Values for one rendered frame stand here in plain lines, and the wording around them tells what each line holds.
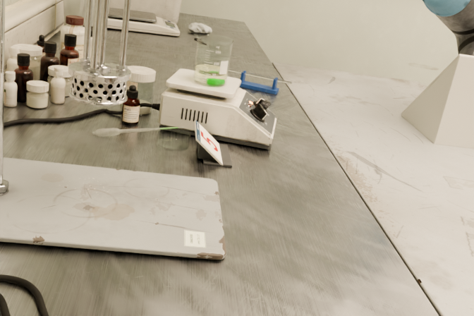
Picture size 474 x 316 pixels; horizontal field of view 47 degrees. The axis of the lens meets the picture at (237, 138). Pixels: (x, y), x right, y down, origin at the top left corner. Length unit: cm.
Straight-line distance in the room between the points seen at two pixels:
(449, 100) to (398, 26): 149
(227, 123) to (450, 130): 49
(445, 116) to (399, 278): 58
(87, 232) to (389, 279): 34
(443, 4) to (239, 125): 51
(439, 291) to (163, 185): 36
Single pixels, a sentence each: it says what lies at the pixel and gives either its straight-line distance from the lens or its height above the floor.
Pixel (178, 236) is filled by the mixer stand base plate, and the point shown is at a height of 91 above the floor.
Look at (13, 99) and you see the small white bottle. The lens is 103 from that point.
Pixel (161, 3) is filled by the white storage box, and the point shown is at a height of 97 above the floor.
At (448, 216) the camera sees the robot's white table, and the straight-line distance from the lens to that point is 87.
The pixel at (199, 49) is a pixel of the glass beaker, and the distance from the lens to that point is 95.
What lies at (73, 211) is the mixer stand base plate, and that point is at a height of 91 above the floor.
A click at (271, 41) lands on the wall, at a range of 251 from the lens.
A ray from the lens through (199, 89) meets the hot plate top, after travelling 93.
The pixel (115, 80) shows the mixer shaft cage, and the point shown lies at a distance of 61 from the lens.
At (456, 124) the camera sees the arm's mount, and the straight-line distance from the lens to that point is 121.
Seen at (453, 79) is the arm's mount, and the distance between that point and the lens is 118.
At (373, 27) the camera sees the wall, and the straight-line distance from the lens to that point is 261.
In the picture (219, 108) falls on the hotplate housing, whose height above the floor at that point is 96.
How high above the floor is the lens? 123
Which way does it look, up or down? 20 degrees down
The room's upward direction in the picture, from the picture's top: 9 degrees clockwise
